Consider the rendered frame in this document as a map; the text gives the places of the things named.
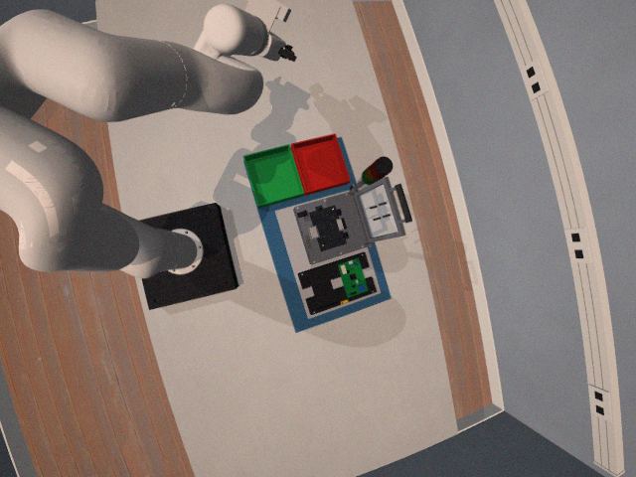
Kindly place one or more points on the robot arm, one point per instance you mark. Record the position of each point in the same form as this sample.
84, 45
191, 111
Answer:
50, 187

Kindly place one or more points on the green bin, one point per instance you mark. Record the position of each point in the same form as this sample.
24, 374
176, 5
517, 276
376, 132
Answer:
273, 175

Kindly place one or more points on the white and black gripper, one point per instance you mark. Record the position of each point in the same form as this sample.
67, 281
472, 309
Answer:
274, 49

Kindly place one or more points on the green circuit board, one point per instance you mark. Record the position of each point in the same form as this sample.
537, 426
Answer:
353, 277

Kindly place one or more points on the red open-top bin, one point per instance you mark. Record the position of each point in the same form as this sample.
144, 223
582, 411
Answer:
319, 162

